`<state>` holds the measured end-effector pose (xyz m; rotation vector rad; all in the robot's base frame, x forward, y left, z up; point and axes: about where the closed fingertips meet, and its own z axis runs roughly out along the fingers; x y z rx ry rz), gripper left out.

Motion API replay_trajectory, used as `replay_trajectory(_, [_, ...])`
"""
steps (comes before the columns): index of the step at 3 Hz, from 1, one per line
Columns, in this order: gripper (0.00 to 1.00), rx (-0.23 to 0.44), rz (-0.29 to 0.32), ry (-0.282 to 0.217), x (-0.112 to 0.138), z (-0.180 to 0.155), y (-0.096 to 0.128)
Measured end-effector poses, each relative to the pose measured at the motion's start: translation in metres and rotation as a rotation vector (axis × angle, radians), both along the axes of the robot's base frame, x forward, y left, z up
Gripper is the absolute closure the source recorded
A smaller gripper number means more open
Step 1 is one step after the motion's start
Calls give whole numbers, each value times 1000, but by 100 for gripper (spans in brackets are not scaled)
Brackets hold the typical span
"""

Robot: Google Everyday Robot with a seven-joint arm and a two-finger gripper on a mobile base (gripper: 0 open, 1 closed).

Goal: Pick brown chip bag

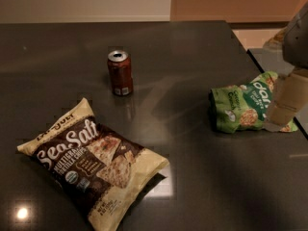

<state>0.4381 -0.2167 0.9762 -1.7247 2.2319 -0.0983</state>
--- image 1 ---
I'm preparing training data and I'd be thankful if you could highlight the tan taped gripper finger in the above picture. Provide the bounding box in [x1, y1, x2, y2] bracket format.
[264, 68, 308, 132]

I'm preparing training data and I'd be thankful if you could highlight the brown sea salt chip bag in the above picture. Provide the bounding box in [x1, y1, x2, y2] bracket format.
[17, 99, 168, 231]

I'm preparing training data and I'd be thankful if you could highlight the green rice chip bag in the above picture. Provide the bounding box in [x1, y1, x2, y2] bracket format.
[208, 70, 299, 135]

